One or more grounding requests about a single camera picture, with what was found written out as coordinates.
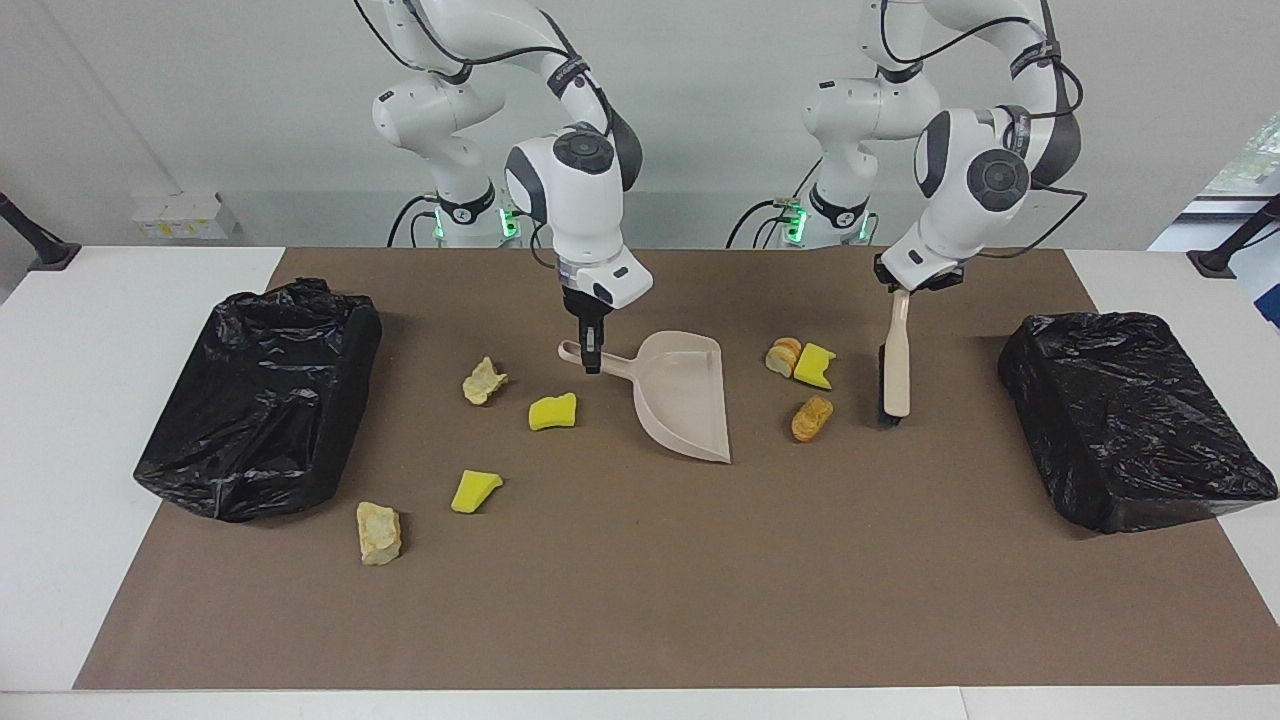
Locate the black stand with base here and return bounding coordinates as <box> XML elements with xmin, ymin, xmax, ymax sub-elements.
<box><xmin>0</xmin><ymin>192</ymin><xmax>81</xmax><ymax>273</ymax></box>
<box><xmin>1187</xmin><ymin>195</ymin><xmax>1280</xmax><ymax>279</ymax></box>

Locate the black left arm base cable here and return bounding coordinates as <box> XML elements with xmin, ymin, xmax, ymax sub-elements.
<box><xmin>727</xmin><ymin>155</ymin><xmax>823</xmax><ymax>249</ymax></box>

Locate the orange brown bread roll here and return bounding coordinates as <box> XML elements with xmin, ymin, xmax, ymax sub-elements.
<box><xmin>790</xmin><ymin>394</ymin><xmax>834</xmax><ymax>443</ymax></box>

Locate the window with green view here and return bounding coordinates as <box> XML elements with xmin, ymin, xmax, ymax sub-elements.
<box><xmin>1205</xmin><ymin>108</ymin><xmax>1280</xmax><ymax>196</ymax></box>

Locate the beige handled black bristle brush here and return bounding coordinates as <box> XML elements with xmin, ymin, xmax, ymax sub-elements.
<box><xmin>877</xmin><ymin>288</ymin><xmax>914</xmax><ymax>431</ymax></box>

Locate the yellow sponge piece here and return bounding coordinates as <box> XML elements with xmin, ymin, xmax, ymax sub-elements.
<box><xmin>528</xmin><ymin>392</ymin><xmax>579</xmax><ymax>432</ymax></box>
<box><xmin>450</xmin><ymin>469</ymin><xmax>505</xmax><ymax>515</ymax></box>
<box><xmin>793</xmin><ymin>342</ymin><xmax>838</xmax><ymax>391</ymax></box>

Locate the white wall socket box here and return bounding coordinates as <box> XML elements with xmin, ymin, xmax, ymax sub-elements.
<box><xmin>133</xmin><ymin>192</ymin><xmax>241</xmax><ymax>241</ymax></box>

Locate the closed black bag covered bin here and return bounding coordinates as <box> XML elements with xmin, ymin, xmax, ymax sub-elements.
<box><xmin>997</xmin><ymin>311</ymin><xmax>1279</xmax><ymax>536</ymax></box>

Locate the small pale yellow bread chunk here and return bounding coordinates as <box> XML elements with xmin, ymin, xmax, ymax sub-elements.
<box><xmin>462</xmin><ymin>355</ymin><xmax>510</xmax><ymax>406</ymax></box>

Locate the black right arm base cable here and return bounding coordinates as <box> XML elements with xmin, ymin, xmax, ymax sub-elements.
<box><xmin>388</xmin><ymin>193</ymin><xmax>441</xmax><ymax>248</ymax></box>

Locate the beige plastic dustpan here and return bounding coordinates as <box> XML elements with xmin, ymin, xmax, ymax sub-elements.
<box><xmin>557</xmin><ymin>331</ymin><xmax>733</xmax><ymax>465</ymax></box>

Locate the black arm base cable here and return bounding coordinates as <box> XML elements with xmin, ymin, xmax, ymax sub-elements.
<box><xmin>727</xmin><ymin>155</ymin><xmax>823</xmax><ymax>249</ymax></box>
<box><xmin>388</xmin><ymin>193</ymin><xmax>441</xmax><ymax>248</ymax></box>

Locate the brown table mat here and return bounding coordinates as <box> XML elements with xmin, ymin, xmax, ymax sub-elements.
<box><xmin>73</xmin><ymin>247</ymin><xmax>1280</xmax><ymax>691</ymax></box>

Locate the large pale yellow bread chunk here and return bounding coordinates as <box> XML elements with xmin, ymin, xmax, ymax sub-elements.
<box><xmin>356</xmin><ymin>501</ymin><xmax>403</xmax><ymax>567</ymax></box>

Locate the open black bag lined bin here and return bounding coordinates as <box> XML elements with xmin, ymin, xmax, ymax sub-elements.
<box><xmin>133</xmin><ymin>277</ymin><xmax>384</xmax><ymax>524</ymax></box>

